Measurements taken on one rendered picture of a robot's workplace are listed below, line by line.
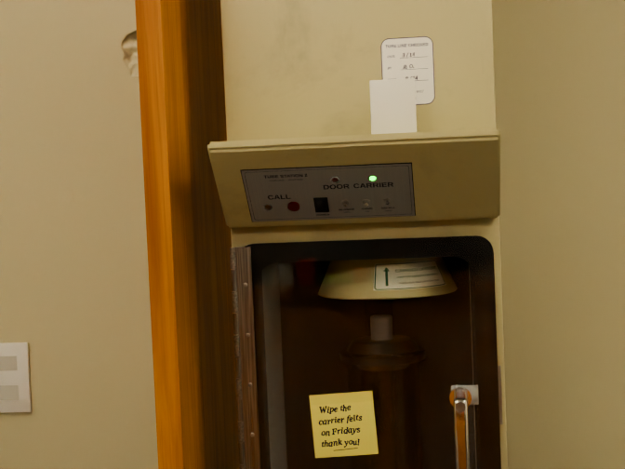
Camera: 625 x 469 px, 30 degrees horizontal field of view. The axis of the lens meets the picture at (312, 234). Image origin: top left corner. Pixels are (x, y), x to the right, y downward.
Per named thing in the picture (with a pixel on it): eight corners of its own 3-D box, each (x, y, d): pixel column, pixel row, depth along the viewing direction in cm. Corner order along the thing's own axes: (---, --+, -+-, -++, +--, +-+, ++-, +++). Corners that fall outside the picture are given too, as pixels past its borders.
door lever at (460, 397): (473, 466, 137) (451, 466, 138) (471, 386, 137) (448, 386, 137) (474, 478, 132) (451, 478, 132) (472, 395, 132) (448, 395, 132)
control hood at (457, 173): (229, 227, 140) (224, 143, 140) (500, 217, 137) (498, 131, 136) (208, 232, 129) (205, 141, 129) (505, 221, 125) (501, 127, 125)
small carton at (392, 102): (373, 136, 134) (370, 83, 134) (417, 134, 134) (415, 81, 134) (371, 134, 130) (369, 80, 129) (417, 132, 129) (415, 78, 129)
